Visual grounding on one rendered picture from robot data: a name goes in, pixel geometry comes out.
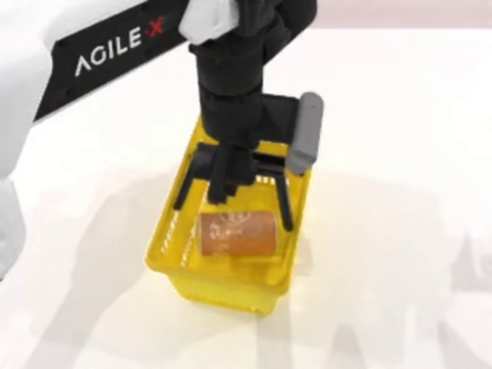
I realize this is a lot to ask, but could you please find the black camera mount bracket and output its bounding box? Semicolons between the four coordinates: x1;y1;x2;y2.
264;93;301;155

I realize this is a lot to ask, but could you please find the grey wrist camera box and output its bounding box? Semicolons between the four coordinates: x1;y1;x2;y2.
288;91;325;175

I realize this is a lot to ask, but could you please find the orange metallic can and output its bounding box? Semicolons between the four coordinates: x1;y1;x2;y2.
194;208;279;257

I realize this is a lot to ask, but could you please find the yellow plastic basket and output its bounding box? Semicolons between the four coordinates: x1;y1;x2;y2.
145;113;314;305

